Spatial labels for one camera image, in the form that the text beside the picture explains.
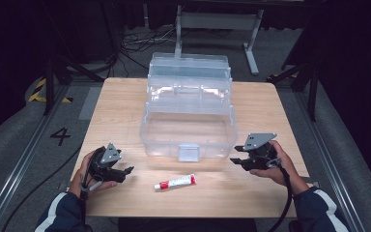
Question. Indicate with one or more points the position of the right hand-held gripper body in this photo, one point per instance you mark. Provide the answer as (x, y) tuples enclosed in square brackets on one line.
[(261, 154)]

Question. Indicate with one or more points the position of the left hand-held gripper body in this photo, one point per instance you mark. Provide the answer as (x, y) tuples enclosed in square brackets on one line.
[(104, 162)]

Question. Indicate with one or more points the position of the red and white tube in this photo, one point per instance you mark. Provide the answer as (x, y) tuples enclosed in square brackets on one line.
[(175, 182)]

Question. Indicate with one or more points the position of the clear plastic storage box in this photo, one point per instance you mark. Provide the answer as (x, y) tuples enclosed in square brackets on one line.
[(188, 129)]

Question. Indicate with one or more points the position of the person's right hand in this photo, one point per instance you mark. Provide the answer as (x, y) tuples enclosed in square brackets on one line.
[(281, 172)]

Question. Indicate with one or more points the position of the person's left hand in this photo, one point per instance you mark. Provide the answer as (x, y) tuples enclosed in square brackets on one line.
[(83, 180)]

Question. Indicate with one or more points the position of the black metal stand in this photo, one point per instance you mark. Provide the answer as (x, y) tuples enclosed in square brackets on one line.
[(312, 93), (49, 87)]

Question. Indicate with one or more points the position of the metal floor rail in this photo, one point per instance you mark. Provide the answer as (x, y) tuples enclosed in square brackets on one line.
[(22, 164), (331, 161)]

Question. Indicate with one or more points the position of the grey metal desk frame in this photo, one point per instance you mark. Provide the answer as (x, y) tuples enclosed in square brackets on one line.
[(217, 21)]

